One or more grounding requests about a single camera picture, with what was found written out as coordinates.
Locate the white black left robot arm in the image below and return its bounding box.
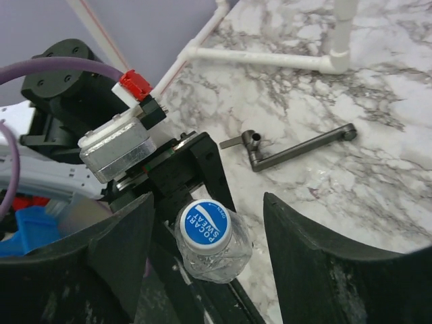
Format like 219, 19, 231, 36
1, 69, 244, 323

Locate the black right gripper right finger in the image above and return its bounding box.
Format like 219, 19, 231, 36
263, 193, 431, 323

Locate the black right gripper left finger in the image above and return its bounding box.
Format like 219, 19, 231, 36
1, 193, 155, 323

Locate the white pvc pipe frame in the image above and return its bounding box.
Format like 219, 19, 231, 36
69, 1, 358, 95

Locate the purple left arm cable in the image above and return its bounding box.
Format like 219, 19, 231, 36
0, 56, 126, 220

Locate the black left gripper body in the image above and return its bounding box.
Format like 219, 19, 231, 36
108, 132, 233, 323

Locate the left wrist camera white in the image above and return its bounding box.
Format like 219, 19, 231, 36
78, 70, 167, 184

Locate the blue white cap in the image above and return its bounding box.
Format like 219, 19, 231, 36
179, 199, 232, 255

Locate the clear plastic bottle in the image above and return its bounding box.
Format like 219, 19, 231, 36
174, 207, 253, 284

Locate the grey metal crank handle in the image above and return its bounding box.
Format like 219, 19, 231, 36
219, 123, 357, 173

